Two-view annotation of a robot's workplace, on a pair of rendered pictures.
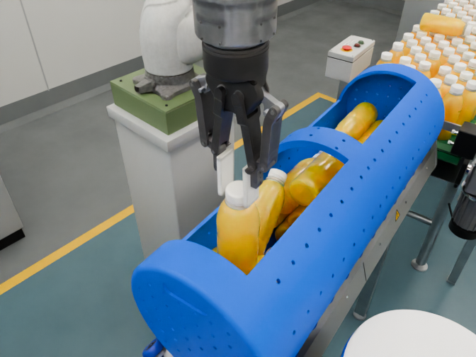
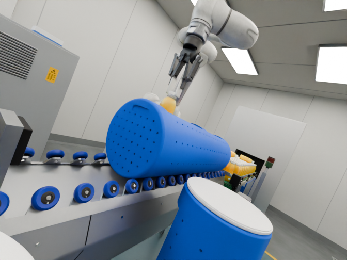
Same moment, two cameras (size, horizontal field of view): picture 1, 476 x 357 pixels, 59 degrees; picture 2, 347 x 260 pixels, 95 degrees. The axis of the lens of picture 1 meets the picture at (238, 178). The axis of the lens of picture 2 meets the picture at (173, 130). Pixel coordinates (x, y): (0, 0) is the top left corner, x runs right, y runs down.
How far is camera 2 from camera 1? 54 cm
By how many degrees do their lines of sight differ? 37
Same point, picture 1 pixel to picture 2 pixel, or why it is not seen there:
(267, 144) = (193, 68)
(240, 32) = (200, 29)
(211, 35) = (191, 30)
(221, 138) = (176, 71)
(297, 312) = (179, 136)
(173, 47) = not seen: hidden behind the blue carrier
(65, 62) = (93, 133)
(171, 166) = not seen: hidden behind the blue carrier
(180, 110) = not seen: hidden behind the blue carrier
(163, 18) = (150, 97)
